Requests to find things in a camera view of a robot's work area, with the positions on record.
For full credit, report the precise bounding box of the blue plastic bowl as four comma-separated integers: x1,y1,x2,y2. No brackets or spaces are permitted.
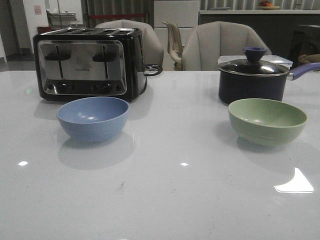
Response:
56,96,130,142

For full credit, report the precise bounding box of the green plastic bowl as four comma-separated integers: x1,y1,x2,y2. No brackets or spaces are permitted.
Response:
228,98,308,147

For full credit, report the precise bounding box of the beige chair on left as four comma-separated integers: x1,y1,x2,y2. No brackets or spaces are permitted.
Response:
95,19,164,67

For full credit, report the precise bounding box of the beige chair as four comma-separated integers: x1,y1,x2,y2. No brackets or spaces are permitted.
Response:
95,19,164,67
181,21,272,71

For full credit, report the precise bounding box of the cream plastic chair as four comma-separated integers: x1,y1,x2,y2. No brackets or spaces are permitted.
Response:
162,21,184,71

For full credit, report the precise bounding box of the dark blue saucepan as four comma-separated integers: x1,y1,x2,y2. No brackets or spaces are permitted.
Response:
218,62,320,105

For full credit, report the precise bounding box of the beige chair on right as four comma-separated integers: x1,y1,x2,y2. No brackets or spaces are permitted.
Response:
181,21,272,71

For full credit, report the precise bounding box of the clear plastic container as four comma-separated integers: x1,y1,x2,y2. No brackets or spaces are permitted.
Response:
217,55,293,69

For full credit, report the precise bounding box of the black and chrome toaster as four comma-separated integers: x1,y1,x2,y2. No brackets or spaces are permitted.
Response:
33,27,147,101

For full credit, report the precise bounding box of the glass lid with blue knob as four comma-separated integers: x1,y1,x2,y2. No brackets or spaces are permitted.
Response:
218,47,289,77

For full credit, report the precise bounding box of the white cabinet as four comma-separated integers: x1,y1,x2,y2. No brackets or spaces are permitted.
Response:
153,0,200,49

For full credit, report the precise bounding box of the fruit plate on counter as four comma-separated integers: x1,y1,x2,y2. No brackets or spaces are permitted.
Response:
258,0,281,10

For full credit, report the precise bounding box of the dark counter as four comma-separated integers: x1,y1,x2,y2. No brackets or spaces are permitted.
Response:
199,9,320,61

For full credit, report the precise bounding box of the black toaster power cord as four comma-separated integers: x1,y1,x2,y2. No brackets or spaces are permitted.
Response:
143,64,164,78

